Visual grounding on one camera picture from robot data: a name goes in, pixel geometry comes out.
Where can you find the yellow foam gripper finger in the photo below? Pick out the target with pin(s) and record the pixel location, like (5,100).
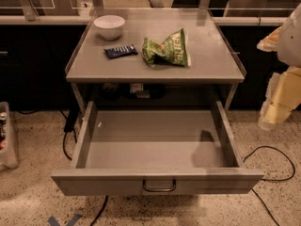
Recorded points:
(282,97)
(270,42)

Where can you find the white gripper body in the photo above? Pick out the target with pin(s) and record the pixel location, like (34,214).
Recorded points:
(292,44)

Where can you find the grey top drawer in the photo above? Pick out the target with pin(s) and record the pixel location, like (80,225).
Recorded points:
(155,152)

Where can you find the green chip bag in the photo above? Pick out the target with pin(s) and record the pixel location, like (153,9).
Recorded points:
(172,50)

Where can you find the grey metal cabinet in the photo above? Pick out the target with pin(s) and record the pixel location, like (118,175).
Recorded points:
(212,61)

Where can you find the dark blue snack bar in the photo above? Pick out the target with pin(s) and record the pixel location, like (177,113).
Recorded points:
(122,51)

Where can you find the white ceramic bowl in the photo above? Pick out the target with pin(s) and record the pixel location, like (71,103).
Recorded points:
(110,27)

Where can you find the black power adapter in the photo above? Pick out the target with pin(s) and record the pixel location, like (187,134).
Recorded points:
(71,120)

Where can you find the clear plastic bin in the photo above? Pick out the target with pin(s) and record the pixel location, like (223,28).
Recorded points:
(9,152)

